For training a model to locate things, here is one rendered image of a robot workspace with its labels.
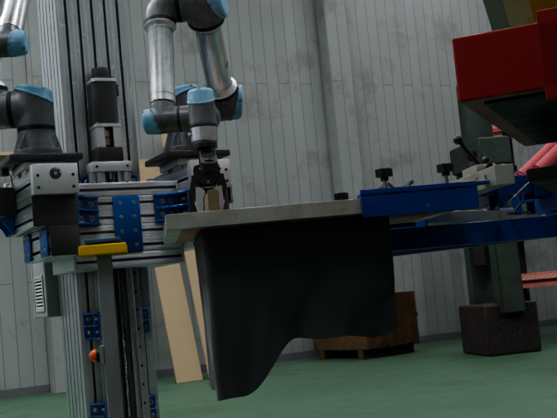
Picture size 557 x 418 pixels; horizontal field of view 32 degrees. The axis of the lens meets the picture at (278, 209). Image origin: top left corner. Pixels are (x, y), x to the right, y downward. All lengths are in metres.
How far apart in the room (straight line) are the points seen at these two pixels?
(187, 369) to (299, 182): 2.74
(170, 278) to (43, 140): 6.51
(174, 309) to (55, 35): 6.24
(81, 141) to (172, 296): 6.22
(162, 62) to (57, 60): 0.58
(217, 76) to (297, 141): 7.80
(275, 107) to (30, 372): 3.90
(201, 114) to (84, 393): 1.07
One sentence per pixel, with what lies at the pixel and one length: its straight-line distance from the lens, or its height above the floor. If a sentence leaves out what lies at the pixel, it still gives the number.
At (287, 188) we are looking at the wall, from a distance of 10.76.
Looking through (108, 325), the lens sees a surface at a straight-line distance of 2.74.
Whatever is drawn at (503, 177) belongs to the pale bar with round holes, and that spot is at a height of 1.01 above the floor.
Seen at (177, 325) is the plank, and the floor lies 0.53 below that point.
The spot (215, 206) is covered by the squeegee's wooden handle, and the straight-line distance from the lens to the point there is 2.47.
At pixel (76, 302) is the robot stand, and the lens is 3.25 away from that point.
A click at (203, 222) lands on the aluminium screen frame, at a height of 0.96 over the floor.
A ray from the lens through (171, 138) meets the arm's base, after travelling 3.22.
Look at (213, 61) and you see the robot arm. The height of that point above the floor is 1.52.
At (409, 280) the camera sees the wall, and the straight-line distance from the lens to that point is 11.47.
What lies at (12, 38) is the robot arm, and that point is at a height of 1.56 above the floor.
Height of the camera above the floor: 0.79
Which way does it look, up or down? 5 degrees up
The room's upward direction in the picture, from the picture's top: 5 degrees counter-clockwise
